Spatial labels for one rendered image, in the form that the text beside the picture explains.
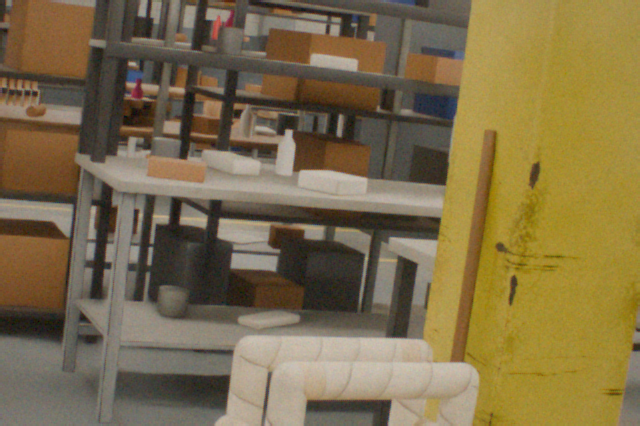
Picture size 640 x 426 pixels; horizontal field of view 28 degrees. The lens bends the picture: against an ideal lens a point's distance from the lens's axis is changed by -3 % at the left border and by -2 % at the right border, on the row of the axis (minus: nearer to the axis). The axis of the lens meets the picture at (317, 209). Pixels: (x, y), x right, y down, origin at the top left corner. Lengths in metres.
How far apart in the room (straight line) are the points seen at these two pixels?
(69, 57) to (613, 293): 3.90
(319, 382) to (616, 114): 1.19
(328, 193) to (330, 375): 3.86
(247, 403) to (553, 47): 1.09
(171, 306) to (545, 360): 3.12
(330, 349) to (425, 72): 4.29
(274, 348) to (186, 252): 4.75
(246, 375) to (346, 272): 5.17
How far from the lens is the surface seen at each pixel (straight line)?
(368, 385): 1.09
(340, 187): 4.90
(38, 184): 5.76
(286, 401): 1.06
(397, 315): 4.01
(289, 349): 1.14
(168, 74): 6.09
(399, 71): 6.24
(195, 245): 5.87
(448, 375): 1.13
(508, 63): 2.17
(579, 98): 2.11
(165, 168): 4.73
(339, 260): 6.26
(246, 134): 6.92
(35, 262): 5.81
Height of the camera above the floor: 1.47
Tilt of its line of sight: 7 degrees down
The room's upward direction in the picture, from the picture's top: 8 degrees clockwise
